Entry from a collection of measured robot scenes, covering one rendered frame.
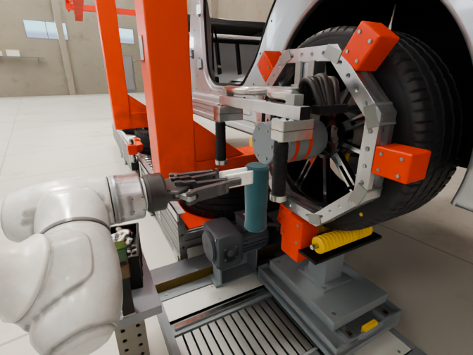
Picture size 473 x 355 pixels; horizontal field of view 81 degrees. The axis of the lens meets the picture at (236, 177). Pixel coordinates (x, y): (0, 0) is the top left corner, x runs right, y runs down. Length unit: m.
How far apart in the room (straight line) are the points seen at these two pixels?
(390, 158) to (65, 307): 0.66
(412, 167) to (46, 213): 0.69
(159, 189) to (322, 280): 0.90
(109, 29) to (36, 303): 2.83
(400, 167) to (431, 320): 1.06
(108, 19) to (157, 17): 1.95
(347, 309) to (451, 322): 0.61
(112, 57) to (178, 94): 1.94
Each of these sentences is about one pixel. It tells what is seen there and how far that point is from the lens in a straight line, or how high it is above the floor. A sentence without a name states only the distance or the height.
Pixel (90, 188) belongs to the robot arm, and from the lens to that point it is 0.51.
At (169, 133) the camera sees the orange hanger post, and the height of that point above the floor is 0.82.
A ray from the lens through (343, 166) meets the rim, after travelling 0.96.
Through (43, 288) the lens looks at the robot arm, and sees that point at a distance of 0.39.
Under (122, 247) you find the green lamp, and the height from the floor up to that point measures 0.66.
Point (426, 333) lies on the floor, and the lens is 1.59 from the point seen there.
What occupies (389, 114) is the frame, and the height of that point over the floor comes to 0.96.
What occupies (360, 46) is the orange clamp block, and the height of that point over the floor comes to 1.11.
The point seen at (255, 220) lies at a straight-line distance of 1.04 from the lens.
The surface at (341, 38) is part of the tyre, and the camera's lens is 0.94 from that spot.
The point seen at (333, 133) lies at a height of 0.84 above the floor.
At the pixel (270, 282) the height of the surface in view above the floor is 0.15.
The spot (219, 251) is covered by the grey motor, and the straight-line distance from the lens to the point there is 1.22.
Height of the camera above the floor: 1.04
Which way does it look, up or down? 20 degrees down
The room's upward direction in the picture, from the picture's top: straight up
